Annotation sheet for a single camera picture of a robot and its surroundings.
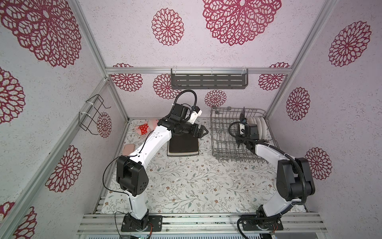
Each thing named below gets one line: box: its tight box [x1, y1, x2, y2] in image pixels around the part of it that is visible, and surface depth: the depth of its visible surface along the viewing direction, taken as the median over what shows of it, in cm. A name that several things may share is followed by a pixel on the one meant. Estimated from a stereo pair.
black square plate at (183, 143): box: [168, 133, 199, 153], surface depth 102 cm
